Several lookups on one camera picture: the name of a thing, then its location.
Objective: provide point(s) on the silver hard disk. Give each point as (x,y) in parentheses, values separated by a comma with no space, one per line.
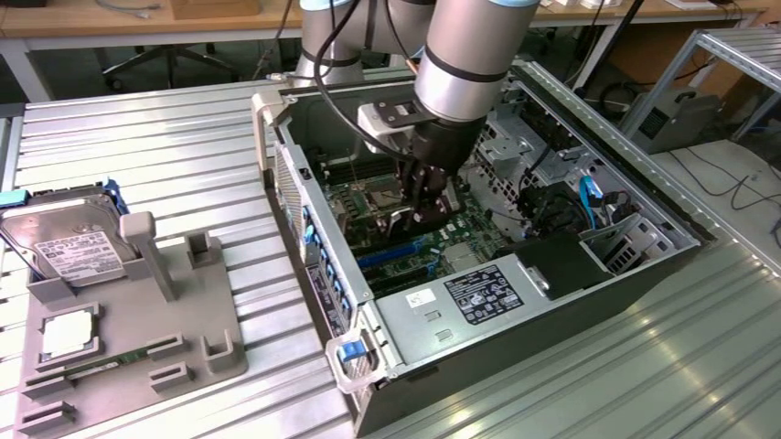
(74,247)

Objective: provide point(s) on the blue case latch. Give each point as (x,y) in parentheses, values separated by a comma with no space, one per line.
(350,352)

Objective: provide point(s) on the silver chipset heat sink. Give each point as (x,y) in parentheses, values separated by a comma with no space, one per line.
(461,258)

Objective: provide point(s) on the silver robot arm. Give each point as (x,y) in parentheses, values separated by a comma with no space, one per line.
(464,55)

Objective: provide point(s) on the hard drive in blue caddy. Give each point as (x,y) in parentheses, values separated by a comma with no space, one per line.
(117,199)

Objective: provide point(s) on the wooden desk with cardboard box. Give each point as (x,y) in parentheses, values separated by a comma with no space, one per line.
(61,23)

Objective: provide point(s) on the grey parts rack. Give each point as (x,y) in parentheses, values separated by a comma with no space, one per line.
(122,329)

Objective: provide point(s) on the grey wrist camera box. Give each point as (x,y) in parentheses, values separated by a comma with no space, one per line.
(381,128)

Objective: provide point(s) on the aluminium profile frame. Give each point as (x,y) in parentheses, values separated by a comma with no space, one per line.
(744,46)

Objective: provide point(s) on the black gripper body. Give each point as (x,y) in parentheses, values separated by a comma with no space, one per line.
(449,144)

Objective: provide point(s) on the brown wooden board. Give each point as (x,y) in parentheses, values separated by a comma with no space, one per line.
(659,55)

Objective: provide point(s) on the green RAM stick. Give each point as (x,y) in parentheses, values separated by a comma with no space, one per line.
(103,363)

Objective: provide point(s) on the CPU socket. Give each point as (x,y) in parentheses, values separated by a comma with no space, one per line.
(381,199)

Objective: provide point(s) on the open PC case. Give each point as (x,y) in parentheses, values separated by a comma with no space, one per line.
(519,366)

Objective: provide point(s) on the black plastic shroud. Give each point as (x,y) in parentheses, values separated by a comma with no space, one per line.
(561,265)

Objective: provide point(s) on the grey power supply unit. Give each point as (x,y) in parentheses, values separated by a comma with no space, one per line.
(421,334)

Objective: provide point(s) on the brown cardboard box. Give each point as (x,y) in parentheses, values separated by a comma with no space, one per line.
(214,9)

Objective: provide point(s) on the black expansion slot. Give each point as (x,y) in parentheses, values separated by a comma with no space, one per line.
(400,276)

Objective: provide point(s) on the green motherboard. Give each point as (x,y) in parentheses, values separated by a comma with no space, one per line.
(471,224)

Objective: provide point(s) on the silver CPU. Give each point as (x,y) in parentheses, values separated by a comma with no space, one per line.
(69,334)

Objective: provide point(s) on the black office chair base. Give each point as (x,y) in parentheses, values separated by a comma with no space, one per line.
(172,57)

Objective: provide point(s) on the wooden desk with white items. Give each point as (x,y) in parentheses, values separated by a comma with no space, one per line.
(672,11)

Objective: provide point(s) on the silver drive cage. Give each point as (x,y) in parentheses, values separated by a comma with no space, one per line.
(513,153)

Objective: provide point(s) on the silver disk bay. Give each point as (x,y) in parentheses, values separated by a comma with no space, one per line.
(629,242)

